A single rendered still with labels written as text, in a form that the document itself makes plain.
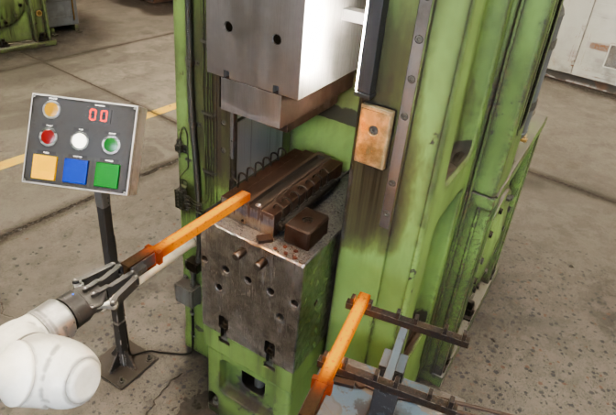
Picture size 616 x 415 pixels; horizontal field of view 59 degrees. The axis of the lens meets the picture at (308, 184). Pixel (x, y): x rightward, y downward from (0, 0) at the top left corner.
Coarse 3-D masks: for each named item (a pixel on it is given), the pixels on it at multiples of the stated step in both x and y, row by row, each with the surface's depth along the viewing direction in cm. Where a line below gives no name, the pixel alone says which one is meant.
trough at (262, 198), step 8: (312, 160) 191; (320, 160) 192; (304, 168) 187; (288, 176) 179; (296, 176) 181; (280, 184) 176; (288, 184) 176; (264, 192) 169; (272, 192) 171; (256, 200) 166; (264, 200) 167; (256, 208) 163
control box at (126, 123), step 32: (32, 96) 170; (64, 96) 169; (32, 128) 170; (64, 128) 169; (96, 128) 168; (128, 128) 168; (32, 160) 170; (96, 160) 168; (128, 160) 168; (128, 192) 169
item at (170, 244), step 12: (240, 192) 155; (228, 204) 149; (240, 204) 153; (204, 216) 143; (216, 216) 144; (192, 228) 138; (204, 228) 141; (168, 240) 132; (180, 240) 134; (144, 252) 126; (156, 252) 127; (168, 252) 131; (132, 264) 122; (156, 264) 129
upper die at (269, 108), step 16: (224, 80) 148; (336, 80) 165; (352, 80) 175; (224, 96) 151; (240, 96) 148; (256, 96) 145; (272, 96) 142; (320, 96) 159; (240, 112) 150; (256, 112) 147; (272, 112) 144; (288, 112) 146; (304, 112) 154
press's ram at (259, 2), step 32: (224, 0) 138; (256, 0) 133; (288, 0) 128; (320, 0) 131; (352, 0) 146; (224, 32) 142; (256, 32) 137; (288, 32) 132; (320, 32) 136; (352, 32) 152; (224, 64) 146; (256, 64) 141; (288, 64) 135; (320, 64) 142; (352, 64) 159; (288, 96) 139
